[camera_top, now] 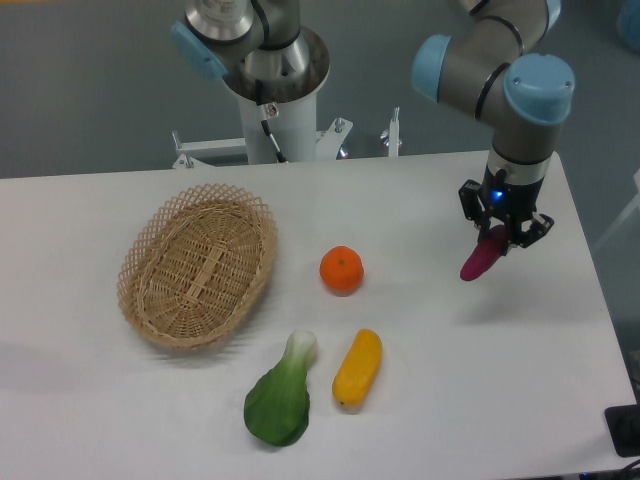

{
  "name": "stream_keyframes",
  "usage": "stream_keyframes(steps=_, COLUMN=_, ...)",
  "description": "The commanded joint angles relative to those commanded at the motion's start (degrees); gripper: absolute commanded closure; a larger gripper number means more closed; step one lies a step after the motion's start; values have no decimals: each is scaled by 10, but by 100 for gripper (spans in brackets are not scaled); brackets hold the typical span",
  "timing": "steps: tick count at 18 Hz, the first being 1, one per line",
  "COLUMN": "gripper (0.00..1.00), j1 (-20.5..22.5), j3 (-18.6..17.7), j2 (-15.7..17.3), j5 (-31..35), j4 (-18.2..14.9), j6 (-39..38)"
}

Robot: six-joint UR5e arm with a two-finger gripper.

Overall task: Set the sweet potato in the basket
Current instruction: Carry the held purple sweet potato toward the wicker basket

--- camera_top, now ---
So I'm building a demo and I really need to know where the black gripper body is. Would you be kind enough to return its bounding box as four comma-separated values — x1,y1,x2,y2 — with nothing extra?
481,168,543,221

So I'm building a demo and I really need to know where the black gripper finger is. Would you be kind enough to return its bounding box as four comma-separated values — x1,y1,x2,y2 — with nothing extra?
505,212,555,254
458,180,492,234

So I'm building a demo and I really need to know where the purple sweet potato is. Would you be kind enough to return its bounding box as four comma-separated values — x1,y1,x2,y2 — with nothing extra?
460,225,507,281

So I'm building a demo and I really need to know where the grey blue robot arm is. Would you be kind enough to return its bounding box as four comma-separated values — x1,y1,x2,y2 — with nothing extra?
171,1,575,253

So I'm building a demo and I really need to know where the woven wicker basket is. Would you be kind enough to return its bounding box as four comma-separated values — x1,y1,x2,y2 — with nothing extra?
117,184,278,350

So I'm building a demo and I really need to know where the orange mandarin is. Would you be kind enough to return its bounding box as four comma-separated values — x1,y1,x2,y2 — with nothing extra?
319,245,365,294

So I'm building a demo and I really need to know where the yellow corn cob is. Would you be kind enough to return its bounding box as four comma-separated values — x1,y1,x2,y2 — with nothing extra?
332,329,383,410

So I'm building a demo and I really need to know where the black device at edge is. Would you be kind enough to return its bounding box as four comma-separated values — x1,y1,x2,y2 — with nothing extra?
604,404,639,458

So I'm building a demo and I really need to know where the green bok choy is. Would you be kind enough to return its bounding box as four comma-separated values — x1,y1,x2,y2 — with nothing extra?
243,330,318,447

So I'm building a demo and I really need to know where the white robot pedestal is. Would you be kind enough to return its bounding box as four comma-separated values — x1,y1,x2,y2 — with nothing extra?
222,27,332,165

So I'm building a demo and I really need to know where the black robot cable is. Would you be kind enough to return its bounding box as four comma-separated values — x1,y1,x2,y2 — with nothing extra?
255,79,290,164

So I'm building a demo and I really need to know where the white pedestal base frame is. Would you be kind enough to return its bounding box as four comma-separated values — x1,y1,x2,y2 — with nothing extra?
172,117,353,169

